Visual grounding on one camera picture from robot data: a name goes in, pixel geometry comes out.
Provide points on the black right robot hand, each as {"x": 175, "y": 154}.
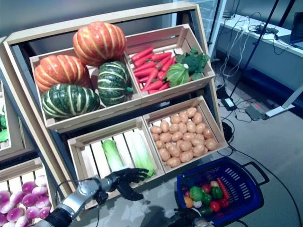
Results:
{"x": 185, "y": 217}

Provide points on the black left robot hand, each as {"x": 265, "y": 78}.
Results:
{"x": 127, "y": 177}

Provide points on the blue plastic shopping basket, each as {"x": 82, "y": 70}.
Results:
{"x": 243, "y": 189}

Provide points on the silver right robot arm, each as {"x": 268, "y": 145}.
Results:
{"x": 203, "y": 223}

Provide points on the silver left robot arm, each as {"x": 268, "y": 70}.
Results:
{"x": 87, "y": 188}

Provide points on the wooden crate with green vegetables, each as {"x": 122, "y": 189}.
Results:
{"x": 14, "y": 132}

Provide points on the small orange fruit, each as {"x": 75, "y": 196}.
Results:
{"x": 188, "y": 202}

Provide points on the white garlic bulb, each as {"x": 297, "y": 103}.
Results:
{"x": 197, "y": 204}

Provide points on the green cucumber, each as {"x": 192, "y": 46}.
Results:
{"x": 205, "y": 210}

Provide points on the wide napa cabbage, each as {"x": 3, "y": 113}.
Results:
{"x": 142, "y": 156}

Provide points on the large green bell pepper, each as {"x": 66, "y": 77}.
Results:
{"x": 196, "y": 194}

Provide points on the slim napa cabbage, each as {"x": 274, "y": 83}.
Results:
{"x": 112, "y": 153}

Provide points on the red tomato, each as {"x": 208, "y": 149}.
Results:
{"x": 206, "y": 188}
{"x": 214, "y": 206}

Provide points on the dark green bell pepper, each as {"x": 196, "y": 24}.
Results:
{"x": 216, "y": 192}

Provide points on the wooden crate with cabbages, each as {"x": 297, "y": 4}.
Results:
{"x": 94, "y": 151}

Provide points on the brown potato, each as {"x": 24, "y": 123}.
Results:
{"x": 185, "y": 145}
{"x": 164, "y": 154}
{"x": 200, "y": 128}
{"x": 159, "y": 144}
{"x": 191, "y": 127}
{"x": 177, "y": 136}
{"x": 174, "y": 127}
{"x": 173, "y": 162}
{"x": 175, "y": 119}
{"x": 182, "y": 127}
{"x": 188, "y": 136}
{"x": 198, "y": 150}
{"x": 197, "y": 118}
{"x": 165, "y": 126}
{"x": 186, "y": 156}
{"x": 174, "y": 150}
{"x": 207, "y": 133}
{"x": 197, "y": 142}
{"x": 156, "y": 129}
{"x": 155, "y": 136}
{"x": 165, "y": 137}
{"x": 211, "y": 144}
{"x": 183, "y": 116}
{"x": 191, "y": 111}

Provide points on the beige potato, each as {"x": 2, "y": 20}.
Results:
{"x": 214, "y": 184}

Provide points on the orange carrot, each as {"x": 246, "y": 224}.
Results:
{"x": 223, "y": 189}

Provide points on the wooden crate with pumpkins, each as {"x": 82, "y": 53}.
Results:
{"x": 94, "y": 116}

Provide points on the purple white turnip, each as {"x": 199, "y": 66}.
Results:
{"x": 15, "y": 214}
{"x": 29, "y": 199}
{"x": 32, "y": 212}
{"x": 39, "y": 191}
{"x": 16, "y": 197}
{"x": 45, "y": 212}
{"x": 21, "y": 221}
{"x": 41, "y": 180}
{"x": 7, "y": 206}
{"x": 43, "y": 202}
{"x": 4, "y": 196}
{"x": 28, "y": 186}

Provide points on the black round stand base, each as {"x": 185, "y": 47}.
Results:
{"x": 227, "y": 132}

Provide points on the red carrot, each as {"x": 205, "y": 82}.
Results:
{"x": 163, "y": 62}
{"x": 161, "y": 56}
{"x": 144, "y": 72}
{"x": 151, "y": 78}
{"x": 142, "y": 54}
{"x": 154, "y": 85}
{"x": 143, "y": 61}
{"x": 167, "y": 65}
{"x": 164, "y": 86}
{"x": 145, "y": 66}

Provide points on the small green striped pumpkin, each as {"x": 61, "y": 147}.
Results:
{"x": 112, "y": 82}

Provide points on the wide green striped pumpkin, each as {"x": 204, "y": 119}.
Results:
{"x": 68, "y": 100}

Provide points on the wooden crate with carrots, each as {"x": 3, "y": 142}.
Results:
{"x": 177, "y": 91}

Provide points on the wooden crate with potatoes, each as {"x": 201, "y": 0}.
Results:
{"x": 213, "y": 118}

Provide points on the wooden crate with turnips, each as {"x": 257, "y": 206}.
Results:
{"x": 21, "y": 169}

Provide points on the green round cabbage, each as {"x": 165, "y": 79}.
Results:
{"x": 176, "y": 75}

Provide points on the black power adapter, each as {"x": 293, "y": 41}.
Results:
{"x": 228, "y": 103}

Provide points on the grey power box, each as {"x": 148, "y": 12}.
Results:
{"x": 255, "y": 112}

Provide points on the flat orange striped pumpkin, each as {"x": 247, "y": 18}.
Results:
{"x": 59, "y": 71}

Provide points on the green broccoli with leaves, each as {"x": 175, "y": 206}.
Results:
{"x": 190, "y": 62}

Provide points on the light green vegetable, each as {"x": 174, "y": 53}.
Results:
{"x": 3, "y": 136}

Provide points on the dark green vegetable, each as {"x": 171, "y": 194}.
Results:
{"x": 2, "y": 121}

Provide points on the large orange striped pumpkin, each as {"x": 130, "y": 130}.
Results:
{"x": 99, "y": 42}

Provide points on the white desk leg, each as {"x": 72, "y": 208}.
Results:
{"x": 279, "y": 110}

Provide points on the light wooden display shelf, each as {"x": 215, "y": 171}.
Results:
{"x": 101, "y": 20}

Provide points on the white desk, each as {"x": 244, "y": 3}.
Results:
{"x": 260, "y": 61}

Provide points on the long black stand pole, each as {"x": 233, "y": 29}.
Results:
{"x": 254, "y": 47}

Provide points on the black device on desk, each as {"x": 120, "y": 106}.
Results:
{"x": 267, "y": 30}

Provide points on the dark laptop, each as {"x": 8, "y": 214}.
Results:
{"x": 298, "y": 28}

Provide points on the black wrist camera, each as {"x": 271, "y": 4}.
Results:
{"x": 101, "y": 196}

